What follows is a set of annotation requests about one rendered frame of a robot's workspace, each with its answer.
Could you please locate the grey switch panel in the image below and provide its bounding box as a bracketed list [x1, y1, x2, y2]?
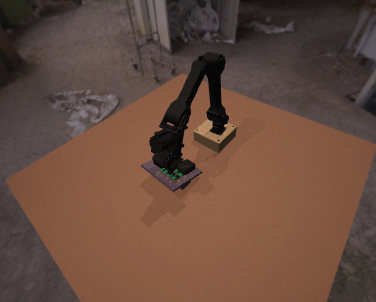
[141, 160, 202, 192]

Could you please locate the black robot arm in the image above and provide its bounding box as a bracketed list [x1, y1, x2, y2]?
[149, 52, 229, 169]

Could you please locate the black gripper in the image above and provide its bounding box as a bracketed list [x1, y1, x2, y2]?
[166, 143, 195, 175]

